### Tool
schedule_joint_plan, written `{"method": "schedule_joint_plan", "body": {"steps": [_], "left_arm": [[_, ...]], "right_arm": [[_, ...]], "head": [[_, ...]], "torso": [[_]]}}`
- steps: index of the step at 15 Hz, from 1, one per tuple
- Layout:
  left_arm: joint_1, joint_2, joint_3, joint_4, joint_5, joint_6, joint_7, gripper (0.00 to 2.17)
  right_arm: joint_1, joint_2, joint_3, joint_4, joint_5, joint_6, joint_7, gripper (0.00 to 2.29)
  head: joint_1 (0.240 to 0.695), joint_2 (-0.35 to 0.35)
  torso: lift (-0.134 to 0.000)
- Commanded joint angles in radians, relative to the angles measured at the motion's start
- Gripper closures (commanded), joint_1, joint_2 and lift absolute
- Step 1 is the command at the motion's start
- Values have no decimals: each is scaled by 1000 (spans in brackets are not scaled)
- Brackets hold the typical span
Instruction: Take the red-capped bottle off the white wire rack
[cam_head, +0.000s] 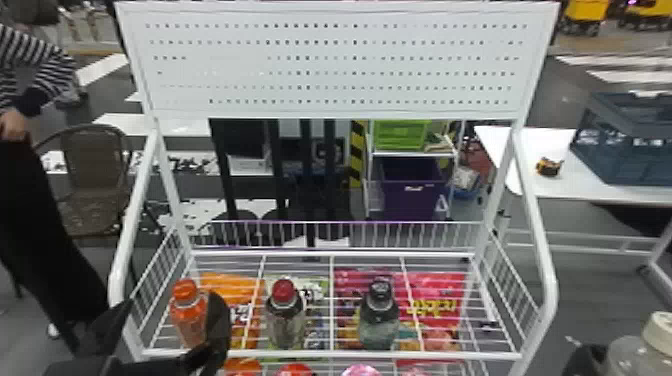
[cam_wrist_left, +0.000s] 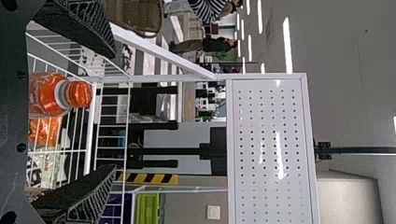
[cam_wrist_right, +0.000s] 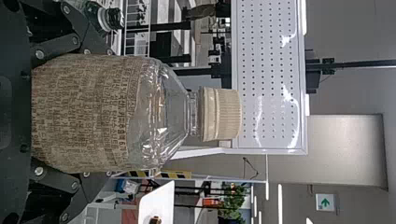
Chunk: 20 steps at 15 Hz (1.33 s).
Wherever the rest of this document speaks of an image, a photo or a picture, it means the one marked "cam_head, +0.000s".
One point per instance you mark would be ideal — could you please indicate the red snack packet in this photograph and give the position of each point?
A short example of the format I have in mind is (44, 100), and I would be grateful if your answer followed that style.
(436, 294)

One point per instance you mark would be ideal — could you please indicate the brown chair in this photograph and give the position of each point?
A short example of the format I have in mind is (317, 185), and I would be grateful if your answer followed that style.
(97, 162)

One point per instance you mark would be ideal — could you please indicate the purple crate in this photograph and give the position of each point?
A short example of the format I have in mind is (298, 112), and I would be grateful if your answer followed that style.
(412, 189)

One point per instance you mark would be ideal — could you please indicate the green crate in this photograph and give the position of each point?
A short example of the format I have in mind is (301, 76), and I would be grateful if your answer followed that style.
(401, 135)

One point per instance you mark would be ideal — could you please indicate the yellow cart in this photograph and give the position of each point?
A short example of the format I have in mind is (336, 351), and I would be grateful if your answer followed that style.
(585, 14)
(648, 11)

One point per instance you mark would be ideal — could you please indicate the striped post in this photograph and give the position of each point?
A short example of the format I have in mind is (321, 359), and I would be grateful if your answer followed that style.
(357, 152)

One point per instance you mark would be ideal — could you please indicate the white side table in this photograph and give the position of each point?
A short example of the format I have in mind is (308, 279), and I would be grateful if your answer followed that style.
(577, 178)

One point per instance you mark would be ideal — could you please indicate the yellow tape measure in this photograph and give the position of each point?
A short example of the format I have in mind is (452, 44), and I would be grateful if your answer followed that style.
(549, 166)

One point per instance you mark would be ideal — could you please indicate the person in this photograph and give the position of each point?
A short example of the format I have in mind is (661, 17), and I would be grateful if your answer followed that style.
(36, 236)

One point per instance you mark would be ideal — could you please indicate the clear bottle with red cap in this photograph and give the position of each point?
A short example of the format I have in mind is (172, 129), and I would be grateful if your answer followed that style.
(285, 320)

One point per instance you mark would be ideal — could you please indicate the blue crate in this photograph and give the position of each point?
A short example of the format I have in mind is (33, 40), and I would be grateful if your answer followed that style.
(624, 142)

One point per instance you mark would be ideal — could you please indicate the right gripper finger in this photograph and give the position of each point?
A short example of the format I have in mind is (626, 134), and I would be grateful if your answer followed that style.
(582, 362)

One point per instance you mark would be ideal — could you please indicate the grey bottle with beige cap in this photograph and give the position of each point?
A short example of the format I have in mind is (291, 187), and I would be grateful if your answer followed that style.
(638, 352)

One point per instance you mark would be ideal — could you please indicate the pink bottle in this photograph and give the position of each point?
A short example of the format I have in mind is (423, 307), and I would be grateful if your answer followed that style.
(361, 371)

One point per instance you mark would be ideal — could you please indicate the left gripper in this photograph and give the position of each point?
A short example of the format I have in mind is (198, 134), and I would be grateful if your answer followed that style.
(110, 367)

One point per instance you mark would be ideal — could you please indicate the orange snack packet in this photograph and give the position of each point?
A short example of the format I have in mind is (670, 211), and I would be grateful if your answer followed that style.
(236, 288)

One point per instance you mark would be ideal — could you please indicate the orange bottle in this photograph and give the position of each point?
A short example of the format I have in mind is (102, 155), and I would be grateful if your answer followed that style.
(187, 315)
(242, 367)

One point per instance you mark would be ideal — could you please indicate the dark bottle with black cap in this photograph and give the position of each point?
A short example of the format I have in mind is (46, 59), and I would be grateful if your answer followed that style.
(379, 320)

